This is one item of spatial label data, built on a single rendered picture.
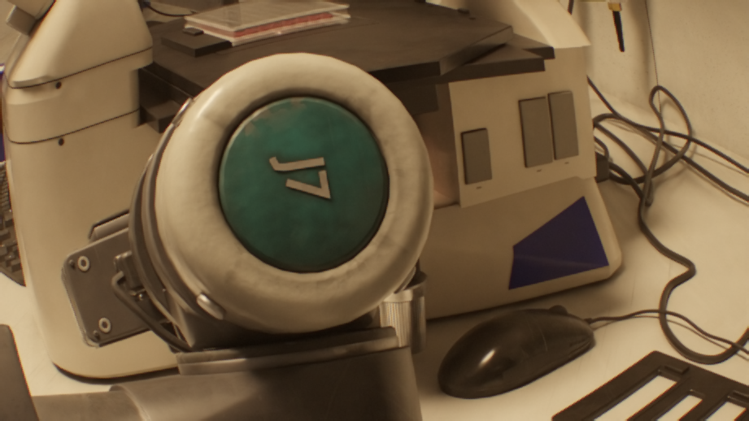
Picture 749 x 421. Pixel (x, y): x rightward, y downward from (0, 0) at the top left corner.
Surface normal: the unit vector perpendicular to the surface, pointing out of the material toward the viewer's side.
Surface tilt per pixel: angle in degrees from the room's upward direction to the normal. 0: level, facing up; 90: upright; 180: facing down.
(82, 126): 90
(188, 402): 23
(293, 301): 73
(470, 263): 81
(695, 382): 0
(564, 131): 90
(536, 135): 90
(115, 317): 65
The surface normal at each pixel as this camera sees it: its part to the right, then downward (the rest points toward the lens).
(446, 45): -0.09, -0.94
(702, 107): -0.90, 0.22
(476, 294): 0.11, 0.33
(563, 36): 0.20, -0.57
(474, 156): 0.43, 0.27
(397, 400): 0.77, -0.20
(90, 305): 0.31, -0.14
